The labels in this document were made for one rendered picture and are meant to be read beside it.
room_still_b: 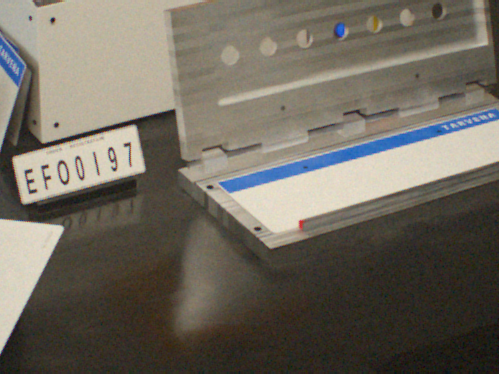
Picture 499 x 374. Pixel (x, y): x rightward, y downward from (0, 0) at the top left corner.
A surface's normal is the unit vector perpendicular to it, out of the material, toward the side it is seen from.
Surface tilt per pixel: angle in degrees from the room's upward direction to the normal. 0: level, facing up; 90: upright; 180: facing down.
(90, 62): 90
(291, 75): 76
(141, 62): 90
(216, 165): 90
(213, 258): 0
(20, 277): 0
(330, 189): 0
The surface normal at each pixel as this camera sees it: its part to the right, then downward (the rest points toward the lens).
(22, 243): 0.00, -0.88
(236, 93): 0.48, 0.19
